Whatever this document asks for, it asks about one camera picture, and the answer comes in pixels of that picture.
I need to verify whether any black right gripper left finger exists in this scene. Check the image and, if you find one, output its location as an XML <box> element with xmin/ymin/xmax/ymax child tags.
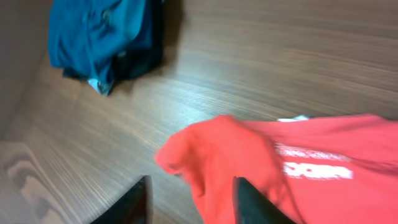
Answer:
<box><xmin>90</xmin><ymin>175</ymin><xmax>151</xmax><ymax>224</ymax></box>

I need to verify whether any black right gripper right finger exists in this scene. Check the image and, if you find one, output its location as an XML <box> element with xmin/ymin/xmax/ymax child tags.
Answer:
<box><xmin>233</xmin><ymin>177</ymin><xmax>295</xmax><ymax>224</ymax></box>

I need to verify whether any red t-shirt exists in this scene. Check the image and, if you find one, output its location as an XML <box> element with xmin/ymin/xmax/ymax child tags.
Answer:
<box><xmin>155</xmin><ymin>114</ymin><xmax>397</xmax><ymax>223</ymax></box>

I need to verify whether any white t-shirt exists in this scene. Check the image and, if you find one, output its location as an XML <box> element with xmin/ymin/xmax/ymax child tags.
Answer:
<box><xmin>278</xmin><ymin>114</ymin><xmax>310</xmax><ymax>122</ymax></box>

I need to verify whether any grey folded garment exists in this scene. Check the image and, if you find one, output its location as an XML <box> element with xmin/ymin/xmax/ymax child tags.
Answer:
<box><xmin>87</xmin><ymin>79</ymin><xmax>113</xmax><ymax>96</ymax></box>

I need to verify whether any black folded garment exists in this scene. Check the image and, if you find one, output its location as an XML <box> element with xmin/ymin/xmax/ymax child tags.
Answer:
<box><xmin>63</xmin><ymin>0</ymin><xmax>164</xmax><ymax>81</ymax></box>

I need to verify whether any blue folded shirt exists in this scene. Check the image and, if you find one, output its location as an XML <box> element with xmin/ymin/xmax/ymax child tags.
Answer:
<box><xmin>48</xmin><ymin>0</ymin><xmax>152</xmax><ymax>85</ymax></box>

